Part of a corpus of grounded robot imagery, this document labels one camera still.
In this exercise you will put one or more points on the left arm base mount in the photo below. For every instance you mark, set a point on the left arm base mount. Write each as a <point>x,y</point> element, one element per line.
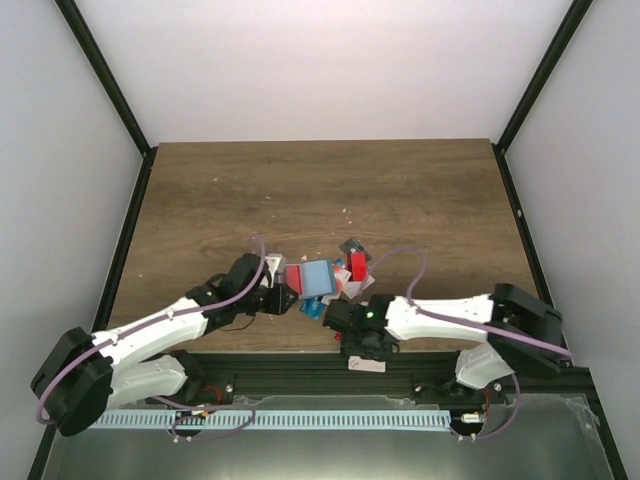
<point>212,392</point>

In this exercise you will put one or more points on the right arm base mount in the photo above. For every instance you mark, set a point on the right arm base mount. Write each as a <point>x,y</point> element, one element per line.
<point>447,393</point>

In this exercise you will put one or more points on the teal leather card holder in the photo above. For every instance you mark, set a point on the teal leather card holder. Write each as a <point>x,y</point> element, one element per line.
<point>317,279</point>

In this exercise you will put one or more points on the light blue slotted cable duct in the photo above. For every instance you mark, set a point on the light blue slotted cable duct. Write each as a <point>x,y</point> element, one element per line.
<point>307,420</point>

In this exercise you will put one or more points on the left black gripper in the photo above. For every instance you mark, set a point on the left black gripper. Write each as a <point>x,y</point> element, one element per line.
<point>283,295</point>

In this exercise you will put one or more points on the white card with red circle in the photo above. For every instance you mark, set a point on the white card with red circle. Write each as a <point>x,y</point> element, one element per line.
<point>342,277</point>

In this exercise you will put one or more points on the blue credit card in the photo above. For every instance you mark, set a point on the blue credit card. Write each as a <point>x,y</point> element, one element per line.
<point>313,308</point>

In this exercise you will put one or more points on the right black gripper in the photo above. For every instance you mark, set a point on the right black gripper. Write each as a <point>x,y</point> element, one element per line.
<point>349,347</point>

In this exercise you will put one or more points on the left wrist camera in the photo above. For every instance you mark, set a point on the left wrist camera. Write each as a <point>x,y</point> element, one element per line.
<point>276,264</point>

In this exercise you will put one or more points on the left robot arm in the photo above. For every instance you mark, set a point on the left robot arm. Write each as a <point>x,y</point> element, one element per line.
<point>88,374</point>

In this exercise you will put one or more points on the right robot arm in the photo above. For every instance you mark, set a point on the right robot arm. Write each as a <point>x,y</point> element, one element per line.
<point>512,332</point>

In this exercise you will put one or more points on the dark grey credit card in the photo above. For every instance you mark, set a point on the dark grey credit card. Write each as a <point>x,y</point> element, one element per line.
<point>352,245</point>

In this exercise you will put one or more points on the red card upper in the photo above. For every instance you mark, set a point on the red card upper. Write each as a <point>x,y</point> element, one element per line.
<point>357,265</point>

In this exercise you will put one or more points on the white card with red logo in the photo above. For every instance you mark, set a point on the white card with red logo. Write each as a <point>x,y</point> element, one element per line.
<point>356,363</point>

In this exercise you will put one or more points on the large red card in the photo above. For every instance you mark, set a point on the large red card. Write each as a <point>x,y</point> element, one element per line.
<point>293,278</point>

